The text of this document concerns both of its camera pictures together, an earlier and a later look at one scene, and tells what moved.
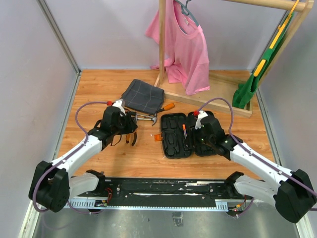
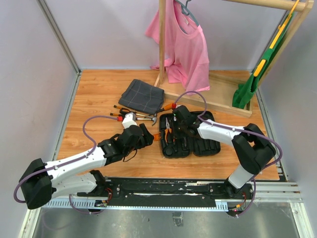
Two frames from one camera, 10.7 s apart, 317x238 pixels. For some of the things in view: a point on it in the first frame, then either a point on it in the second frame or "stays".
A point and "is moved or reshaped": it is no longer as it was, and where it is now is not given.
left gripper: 131,126 → 146,139
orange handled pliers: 128,138 is moved or reshaped
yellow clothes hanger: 280,29 stays
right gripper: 196,131 → 175,122
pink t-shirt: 186,56 stays
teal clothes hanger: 186,11 stays
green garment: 244,94 stays
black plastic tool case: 177,137 stays
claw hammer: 154,119 stays
